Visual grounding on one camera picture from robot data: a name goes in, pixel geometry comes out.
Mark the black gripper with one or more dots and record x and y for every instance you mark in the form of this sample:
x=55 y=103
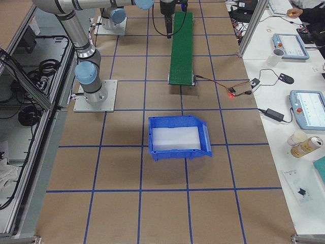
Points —
x=166 y=8

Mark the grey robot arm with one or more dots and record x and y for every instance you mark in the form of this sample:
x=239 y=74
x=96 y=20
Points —
x=88 y=70
x=116 y=13

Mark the green conveyor belt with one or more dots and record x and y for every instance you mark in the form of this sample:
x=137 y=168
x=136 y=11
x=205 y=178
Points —
x=181 y=65

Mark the small speed controller board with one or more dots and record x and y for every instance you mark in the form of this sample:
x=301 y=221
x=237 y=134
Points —
x=231 y=92

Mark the blue plastic bin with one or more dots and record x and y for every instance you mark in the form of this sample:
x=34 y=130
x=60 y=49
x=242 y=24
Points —
x=179 y=121

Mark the white foam sheet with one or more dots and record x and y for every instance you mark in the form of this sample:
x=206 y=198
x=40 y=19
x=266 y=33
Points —
x=175 y=138

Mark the teach pendant far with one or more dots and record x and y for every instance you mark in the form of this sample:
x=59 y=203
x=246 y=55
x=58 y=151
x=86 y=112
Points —
x=292 y=46

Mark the teach pendant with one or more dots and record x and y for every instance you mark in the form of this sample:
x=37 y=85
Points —
x=292 y=46
x=308 y=108

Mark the black power brick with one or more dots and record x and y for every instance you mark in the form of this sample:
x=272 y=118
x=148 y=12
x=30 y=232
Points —
x=279 y=117

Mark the teach pendant near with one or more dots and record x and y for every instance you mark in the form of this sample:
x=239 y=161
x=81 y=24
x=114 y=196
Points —
x=308 y=108

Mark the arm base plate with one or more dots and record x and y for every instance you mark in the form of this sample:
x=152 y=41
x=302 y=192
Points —
x=109 y=28
x=101 y=101

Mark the aluminium frame post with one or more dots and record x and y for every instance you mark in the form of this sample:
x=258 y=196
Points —
x=257 y=14

